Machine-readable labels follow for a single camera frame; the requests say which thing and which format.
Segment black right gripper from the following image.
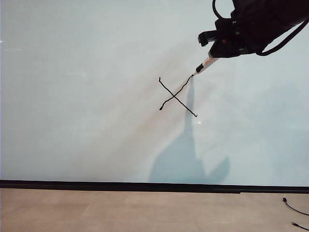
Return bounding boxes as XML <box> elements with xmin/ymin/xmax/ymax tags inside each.
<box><xmin>197</xmin><ymin>9</ymin><xmax>266</xmax><ymax>59</ymax></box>

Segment white black whiteboard marker pen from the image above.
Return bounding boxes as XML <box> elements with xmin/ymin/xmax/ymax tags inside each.
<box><xmin>191</xmin><ymin>56</ymin><xmax>220</xmax><ymax>77</ymax></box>

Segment black whiteboard pen tray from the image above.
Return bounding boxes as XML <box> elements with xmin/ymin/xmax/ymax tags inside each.
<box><xmin>0</xmin><ymin>184</ymin><xmax>241</xmax><ymax>194</ymax></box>

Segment black looped camera cable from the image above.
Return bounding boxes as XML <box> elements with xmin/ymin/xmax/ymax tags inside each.
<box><xmin>211</xmin><ymin>0</ymin><xmax>233</xmax><ymax>19</ymax></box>

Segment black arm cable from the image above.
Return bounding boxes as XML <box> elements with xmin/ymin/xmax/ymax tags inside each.
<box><xmin>255</xmin><ymin>18</ymin><xmax>309</xmax><ymax>57</ymax></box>

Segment white whiteboard with black frame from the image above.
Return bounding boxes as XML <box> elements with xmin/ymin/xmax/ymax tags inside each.
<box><xmin>0</xmin><ymin>0</ymin><xmax>309</xmax><ymax>194</ymax></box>

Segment black cable with round plug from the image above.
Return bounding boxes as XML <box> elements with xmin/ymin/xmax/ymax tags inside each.
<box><xmin>282</xmin><ymin>196</ymin><xmax>309</xmax><ymax>216</ymax></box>

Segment black cable with flat plug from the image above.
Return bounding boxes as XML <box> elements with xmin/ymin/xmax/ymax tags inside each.
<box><xmin>292</xmin><ymin>221</ymin><xmax>309</xmax><ymax>231</ymax></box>

